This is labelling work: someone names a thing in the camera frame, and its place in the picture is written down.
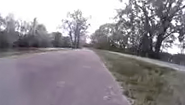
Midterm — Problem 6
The bare tree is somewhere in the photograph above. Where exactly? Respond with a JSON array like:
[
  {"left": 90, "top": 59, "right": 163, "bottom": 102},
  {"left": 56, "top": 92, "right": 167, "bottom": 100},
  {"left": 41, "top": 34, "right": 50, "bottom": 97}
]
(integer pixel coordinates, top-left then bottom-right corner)
[{"left": 58, "top": 7, "right": 93, "bottom": 51}]

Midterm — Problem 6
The reddish asphalt path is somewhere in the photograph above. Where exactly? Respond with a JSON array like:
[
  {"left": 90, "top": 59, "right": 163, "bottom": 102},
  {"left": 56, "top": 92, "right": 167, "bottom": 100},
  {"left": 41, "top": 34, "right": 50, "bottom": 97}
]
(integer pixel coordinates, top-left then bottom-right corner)
[{"left": 0, "top": 38, "right": 146, "bottom": 105}]

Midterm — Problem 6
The grass strip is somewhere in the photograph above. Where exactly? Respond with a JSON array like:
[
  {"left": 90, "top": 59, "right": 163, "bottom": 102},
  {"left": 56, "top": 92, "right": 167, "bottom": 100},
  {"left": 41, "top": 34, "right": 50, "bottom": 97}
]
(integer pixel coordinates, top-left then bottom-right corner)
[{"left": 86, "top": 48, "right": 185, "bottom": 105}]

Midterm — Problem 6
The row of large trees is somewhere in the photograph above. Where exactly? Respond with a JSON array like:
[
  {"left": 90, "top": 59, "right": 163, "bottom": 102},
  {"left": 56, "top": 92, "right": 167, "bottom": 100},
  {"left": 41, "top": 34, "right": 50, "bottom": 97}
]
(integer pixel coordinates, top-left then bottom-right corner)
[{"left": 89, "top": 0, "right": 185, "bottom": 63}]

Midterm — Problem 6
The row of bushes and trees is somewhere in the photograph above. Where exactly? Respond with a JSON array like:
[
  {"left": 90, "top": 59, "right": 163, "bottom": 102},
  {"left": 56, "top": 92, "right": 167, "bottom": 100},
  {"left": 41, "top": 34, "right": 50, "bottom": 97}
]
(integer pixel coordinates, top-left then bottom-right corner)
[{"left": 0, "top": 7, "right": 76, "bottom": 61}]

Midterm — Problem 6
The grey road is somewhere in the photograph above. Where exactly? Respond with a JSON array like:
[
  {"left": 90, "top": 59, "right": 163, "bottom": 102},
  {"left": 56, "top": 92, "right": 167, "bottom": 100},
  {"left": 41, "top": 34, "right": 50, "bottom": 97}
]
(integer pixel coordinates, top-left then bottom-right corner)
[{"left": 106, "top": 49, "right": 185, "bottom": 76}]

